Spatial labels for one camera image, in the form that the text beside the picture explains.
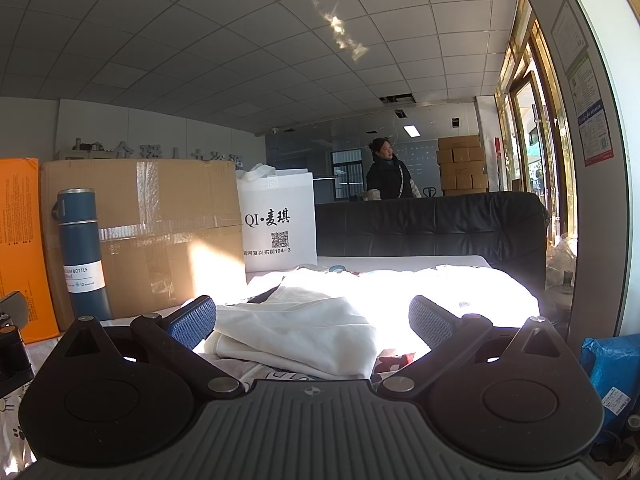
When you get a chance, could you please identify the white paper bag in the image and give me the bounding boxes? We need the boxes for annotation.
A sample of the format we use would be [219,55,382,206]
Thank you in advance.
[235,164,319,274]

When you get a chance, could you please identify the blue plastic package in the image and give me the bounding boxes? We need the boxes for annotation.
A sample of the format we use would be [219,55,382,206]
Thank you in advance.
[580,335,634,447]

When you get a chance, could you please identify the white framed wall notice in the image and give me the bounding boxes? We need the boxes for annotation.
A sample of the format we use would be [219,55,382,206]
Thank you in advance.
[552,0,591,74]

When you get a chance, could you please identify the clear plastic bag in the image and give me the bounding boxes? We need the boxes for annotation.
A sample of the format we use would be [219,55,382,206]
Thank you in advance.
[545,234,577,292]

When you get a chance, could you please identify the brown taped cardboard box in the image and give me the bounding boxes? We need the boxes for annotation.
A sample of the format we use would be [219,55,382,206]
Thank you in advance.
[39,159,247,332]

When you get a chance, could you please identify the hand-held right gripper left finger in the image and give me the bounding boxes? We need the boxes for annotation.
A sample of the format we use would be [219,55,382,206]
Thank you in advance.
[47,295,246,401]

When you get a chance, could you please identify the blue and white wall poster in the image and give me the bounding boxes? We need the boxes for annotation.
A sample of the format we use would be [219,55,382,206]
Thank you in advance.
[567,55,615,167]

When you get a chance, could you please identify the golden door frame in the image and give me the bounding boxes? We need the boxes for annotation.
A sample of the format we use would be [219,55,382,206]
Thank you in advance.
[494,0,577,242]

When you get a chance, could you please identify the stack of brown cartons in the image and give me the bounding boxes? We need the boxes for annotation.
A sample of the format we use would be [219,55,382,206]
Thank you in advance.
[436,135,490,196]

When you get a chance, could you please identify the orange cardboard box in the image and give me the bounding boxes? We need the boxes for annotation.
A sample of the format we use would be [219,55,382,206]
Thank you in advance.
[0,157,63,346]

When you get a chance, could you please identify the black leather sofa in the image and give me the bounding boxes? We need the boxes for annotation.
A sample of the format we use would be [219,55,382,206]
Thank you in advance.
[315,191,549,293]

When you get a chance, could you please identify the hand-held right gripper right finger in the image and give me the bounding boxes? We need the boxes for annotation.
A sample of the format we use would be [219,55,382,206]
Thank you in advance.
[374,295,583,401]

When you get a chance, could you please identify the printed cartoon bedsheet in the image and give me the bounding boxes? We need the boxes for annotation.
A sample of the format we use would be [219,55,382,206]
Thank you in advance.
[0,255,541,480]

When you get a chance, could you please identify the white spread garment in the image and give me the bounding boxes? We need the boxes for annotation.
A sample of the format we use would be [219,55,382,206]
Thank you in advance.
[380,264,540,356]

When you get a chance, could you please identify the blue vacuum bottle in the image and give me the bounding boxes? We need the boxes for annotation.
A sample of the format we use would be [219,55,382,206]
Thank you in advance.
[51,187,114,322]

